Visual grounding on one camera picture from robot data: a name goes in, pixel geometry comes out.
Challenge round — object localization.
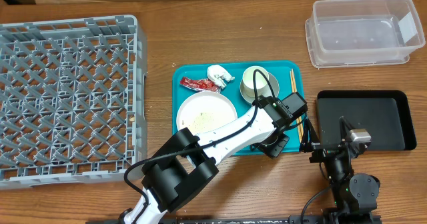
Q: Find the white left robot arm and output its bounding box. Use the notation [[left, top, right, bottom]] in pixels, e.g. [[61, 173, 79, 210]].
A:
[[119, 97, 292, 223]]

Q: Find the right wooden chopstick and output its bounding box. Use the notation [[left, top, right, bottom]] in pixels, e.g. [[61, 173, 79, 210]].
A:
[[290, 68, 305, 141]]

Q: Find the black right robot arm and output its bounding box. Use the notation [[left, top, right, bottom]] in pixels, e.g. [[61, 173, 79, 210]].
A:
[[299, 116, 381, 223]]

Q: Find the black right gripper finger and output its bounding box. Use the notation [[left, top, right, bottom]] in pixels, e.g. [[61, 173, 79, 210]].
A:
[[339, 116, 354, 141], [300, 119, 320, 151]]

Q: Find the white plastic cup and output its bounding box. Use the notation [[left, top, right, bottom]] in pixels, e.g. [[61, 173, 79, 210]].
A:
[[242, 65, 269, 97]]

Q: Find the grey dishwasher rack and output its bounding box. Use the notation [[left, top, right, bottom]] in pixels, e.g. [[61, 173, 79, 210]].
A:
[[1, 15, 147, 190]]

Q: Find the black plastic bin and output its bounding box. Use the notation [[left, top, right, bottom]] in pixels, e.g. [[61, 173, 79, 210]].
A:
[[316, 90, 417, 151]]

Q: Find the white round plate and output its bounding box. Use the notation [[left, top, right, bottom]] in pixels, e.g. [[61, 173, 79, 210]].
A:
[[175, 91, 238, 135]]

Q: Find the teal plastic tray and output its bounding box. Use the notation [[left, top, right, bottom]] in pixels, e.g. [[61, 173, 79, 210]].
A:
[[173, 61, 304, 155]]

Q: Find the red snack wrapper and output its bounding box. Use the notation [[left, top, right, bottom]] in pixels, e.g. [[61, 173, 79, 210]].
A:
[[179, 77, 221, 93]]

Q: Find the clear plastic container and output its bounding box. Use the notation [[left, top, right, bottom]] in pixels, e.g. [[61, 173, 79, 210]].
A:
[[305, 0, 426, 69]]

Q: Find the grey-white small bowl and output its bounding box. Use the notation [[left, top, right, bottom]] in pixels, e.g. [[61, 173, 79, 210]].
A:
[[240, 73, 280, 105]]

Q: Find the crumpled white napkin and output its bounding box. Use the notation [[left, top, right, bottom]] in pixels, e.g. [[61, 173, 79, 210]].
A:
[[207, 65, 235, 89]]

